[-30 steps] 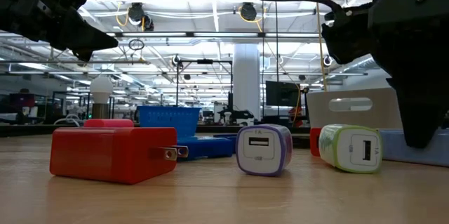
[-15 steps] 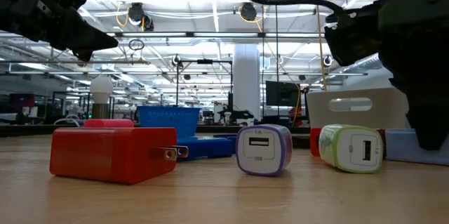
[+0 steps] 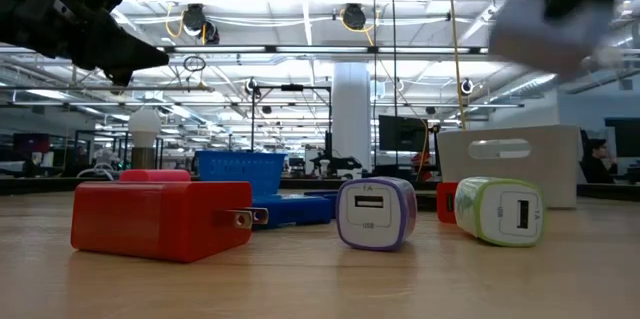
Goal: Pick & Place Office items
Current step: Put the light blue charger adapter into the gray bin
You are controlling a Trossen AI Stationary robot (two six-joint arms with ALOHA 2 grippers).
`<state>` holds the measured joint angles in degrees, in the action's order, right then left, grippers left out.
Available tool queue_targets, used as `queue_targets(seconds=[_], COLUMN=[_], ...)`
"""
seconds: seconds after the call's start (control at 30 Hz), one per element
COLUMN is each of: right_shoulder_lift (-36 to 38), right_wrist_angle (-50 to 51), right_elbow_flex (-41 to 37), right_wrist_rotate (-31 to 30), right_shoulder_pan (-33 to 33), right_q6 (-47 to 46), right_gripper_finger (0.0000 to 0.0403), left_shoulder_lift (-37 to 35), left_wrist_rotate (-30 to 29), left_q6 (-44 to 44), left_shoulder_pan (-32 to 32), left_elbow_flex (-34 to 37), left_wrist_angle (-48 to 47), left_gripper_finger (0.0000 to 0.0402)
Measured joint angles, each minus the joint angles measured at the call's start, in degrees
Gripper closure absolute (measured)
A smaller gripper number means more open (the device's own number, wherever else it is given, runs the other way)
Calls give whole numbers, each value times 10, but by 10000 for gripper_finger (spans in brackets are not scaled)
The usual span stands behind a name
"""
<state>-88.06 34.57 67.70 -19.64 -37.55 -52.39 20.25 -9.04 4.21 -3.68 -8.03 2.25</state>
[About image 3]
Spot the maroon screen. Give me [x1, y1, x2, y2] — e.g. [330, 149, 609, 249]
[12, 132, 51, 155]

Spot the large red wall charger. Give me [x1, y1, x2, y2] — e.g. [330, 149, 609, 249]
[69, 180, 270, 264]

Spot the green white USB charger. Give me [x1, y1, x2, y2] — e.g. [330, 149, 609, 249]
[453, 176, 547, 249]

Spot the black aluminium table frame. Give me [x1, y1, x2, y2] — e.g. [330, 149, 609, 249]
[0, 174, 640, 202]

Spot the long ceiling light bar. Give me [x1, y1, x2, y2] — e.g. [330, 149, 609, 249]
[164, 44, 489, 56]

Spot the white bulb on metal base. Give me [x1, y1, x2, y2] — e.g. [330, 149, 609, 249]
[127, 107, 163, 171]

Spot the black monitor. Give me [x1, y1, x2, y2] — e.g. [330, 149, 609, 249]
[377, 114, 430, 153]
[603, 117, 640, 159]

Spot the white building pillar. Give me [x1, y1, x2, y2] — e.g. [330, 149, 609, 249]
[331, 61, 373, 174]

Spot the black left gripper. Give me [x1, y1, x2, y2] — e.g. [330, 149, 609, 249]
[0, 0, 170, 87]

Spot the black ceiling cord reel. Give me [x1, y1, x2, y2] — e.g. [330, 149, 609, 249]
[341, 2, 369, 32]
[180, 2, 221, 46]

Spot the black hanging cable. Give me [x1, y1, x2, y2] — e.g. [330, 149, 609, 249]
[389, 0, 399, 165]
[371, 0, 378, 170]

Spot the blue plastic basket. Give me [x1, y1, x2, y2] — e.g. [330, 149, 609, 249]
[193, 150, 288, 198]

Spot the person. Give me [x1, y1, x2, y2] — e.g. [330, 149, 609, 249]
[579, 137, 624, 185]

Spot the small red USB charger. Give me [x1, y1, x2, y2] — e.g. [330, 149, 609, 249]
[435, 181, 460, 225]

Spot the blue rectangular block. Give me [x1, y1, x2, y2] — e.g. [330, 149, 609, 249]
[251, 189, 339, 231]

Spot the white plastic bin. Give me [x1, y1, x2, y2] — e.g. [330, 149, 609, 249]
[436, 124, 581, 210]

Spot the purple white USB charger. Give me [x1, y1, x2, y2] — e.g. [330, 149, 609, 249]
[335, 176, 419, 253]

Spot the black frame stand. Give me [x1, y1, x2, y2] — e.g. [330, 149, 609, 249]
[249, 83, 333, 166]

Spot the pink red cube charger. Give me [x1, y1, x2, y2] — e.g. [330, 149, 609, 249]
[118, 168, 192, 184]

